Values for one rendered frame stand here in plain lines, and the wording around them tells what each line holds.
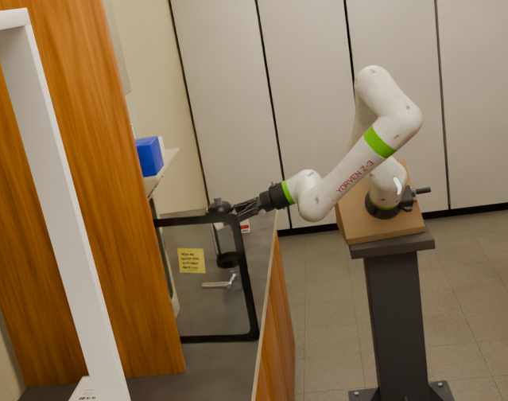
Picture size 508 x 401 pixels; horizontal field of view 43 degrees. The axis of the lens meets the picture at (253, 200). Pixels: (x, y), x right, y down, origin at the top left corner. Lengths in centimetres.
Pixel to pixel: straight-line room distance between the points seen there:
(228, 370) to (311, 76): 323
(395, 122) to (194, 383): 99
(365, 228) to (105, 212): 117
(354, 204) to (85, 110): 129
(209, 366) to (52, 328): 47
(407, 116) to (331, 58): 278
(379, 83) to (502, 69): 294
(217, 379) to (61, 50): 97
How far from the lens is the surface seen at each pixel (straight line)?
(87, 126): 169
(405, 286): 267
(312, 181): 227
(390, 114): 206
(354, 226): 256
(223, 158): 498
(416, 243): 253
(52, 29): 168
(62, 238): 91
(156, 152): 181
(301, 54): 478
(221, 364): 193
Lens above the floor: 196
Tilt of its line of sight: 19 degrees down
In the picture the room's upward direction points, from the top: 10 degrees counter-clockwise
